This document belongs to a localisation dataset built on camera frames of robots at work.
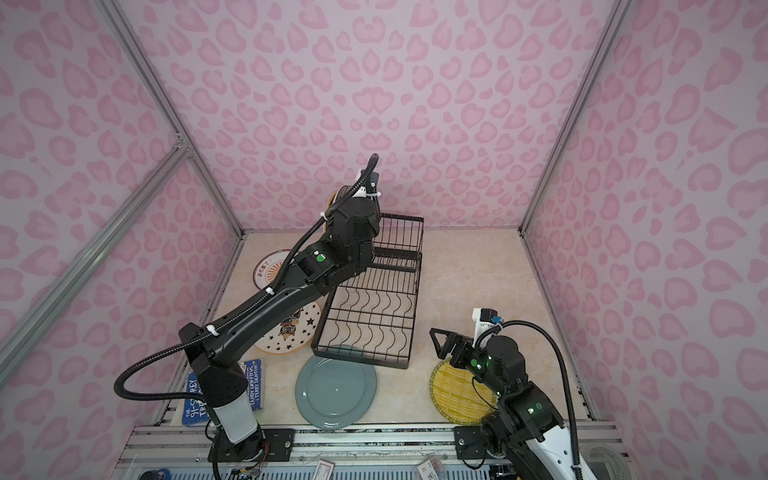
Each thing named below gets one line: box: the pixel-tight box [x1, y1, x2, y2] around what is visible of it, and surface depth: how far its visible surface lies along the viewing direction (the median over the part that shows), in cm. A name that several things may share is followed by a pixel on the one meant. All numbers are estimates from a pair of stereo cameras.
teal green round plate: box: [295, 355, 378, 430], surface depth 84 cm
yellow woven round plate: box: [430, 359, 499, 426], surface depth 81 cm
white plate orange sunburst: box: [253, 249, 292, 290], surface depth 110 cm
